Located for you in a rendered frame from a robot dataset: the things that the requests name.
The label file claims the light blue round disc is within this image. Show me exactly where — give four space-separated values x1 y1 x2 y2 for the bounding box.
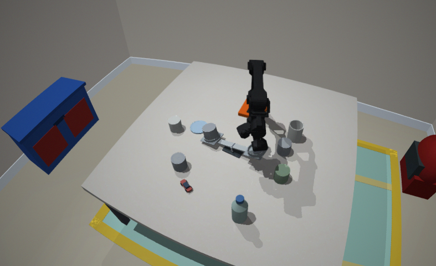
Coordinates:
190 120 207 134

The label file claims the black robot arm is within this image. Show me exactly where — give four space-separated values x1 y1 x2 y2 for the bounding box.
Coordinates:
237 60 270 139

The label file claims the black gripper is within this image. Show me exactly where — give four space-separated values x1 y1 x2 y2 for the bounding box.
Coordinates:
247 116 268 151

